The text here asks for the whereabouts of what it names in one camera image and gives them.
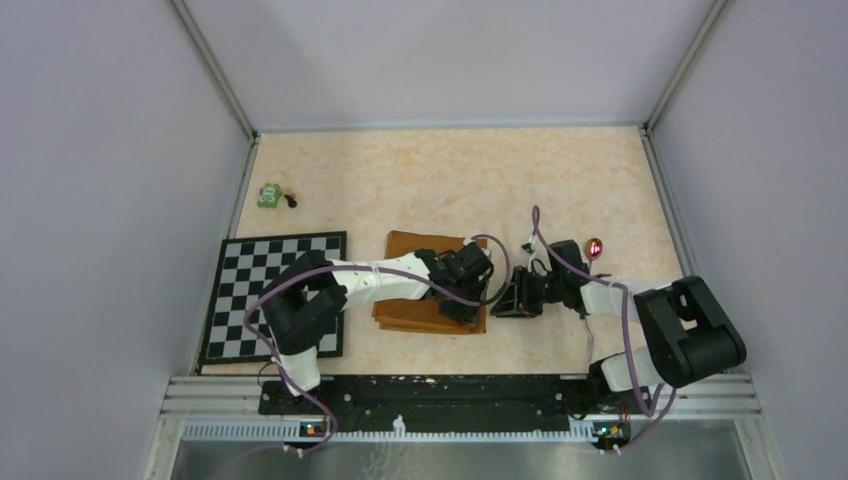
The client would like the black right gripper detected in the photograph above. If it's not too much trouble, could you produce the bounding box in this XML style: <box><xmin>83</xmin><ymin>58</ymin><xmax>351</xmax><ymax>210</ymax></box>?
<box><xmin>490</xmin><ymin>265</ymin><xmax>565</xmax><ymax>319</ymax></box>

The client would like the brown satin napkin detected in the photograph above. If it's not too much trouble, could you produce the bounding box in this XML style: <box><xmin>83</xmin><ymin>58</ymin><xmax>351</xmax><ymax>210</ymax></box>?
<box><xmin>372</xmin><ymin>230</ymin><xmax>487</xmax><ymax>335</ymax></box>

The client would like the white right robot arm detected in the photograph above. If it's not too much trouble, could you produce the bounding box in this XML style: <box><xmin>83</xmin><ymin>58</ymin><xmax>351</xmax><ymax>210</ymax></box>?
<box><xmin>490</xmin><ymin>240</ymin><xmax>747</xmax><ymax>412</ymax></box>

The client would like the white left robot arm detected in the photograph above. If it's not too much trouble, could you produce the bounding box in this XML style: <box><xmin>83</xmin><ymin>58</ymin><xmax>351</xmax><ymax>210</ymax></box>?
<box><xmin>256</xmin><ymin>241</ymin><xmax>494</xmax><ymax>414</ymax></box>

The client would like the iridescent rainbow spoon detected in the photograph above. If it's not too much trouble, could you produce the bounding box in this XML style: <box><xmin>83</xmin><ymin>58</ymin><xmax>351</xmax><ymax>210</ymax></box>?
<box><xmin>584</xmin><ymin>237</ymin><xmax>604</xmax><ymax>274</ymax></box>

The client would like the small wooden black-tipped piece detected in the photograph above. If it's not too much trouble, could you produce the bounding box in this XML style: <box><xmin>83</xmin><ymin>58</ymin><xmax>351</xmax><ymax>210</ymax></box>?
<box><xmin>283</xmin><ymin>188</ymin><xmax>298</xmax><ymax>209</ymax></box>

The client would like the green toy block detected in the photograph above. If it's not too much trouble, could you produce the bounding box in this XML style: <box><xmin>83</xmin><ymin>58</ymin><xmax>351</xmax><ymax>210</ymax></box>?
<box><xmin>257</xmin><ymin>183</ymin><xmax>283</xmax><ymax>209</ymax></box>

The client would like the black white chessboard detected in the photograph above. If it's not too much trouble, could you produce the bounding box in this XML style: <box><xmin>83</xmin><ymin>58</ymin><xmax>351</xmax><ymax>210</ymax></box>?
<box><xmin>198</xmin><ymin>231</ymin><xmax>348</xmax><ymax>366</ymax></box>

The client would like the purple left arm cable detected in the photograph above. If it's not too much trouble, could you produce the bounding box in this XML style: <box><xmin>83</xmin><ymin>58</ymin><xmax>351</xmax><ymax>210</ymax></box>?
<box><xmin>241</xmin><ymin>233</ymin><xmax>513</xmax><ymax>458</ymax></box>

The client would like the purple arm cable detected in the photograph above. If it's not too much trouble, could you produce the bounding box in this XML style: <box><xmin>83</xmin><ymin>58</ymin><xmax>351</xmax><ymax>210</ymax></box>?
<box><xmin>523</xmin><ymin>205</ymin><xmax>678</xmax><ymax>455</ymax></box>
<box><xmin>241</xmin><ymin>233</ymin><xmax>513</xmax><ymax>458</ymax></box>

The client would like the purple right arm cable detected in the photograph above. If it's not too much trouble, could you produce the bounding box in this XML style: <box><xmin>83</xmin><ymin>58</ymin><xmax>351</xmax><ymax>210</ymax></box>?
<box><xmin>523</xmin><ymin>205</ymin><xmax>678</xmax><ymax>455</ymax></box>

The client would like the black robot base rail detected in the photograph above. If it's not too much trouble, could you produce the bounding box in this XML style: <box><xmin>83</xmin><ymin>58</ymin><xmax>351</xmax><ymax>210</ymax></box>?
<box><xmin>258</xmin><ymin>374</ymin><xmax>638</xmax><ymax>433</ymax></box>

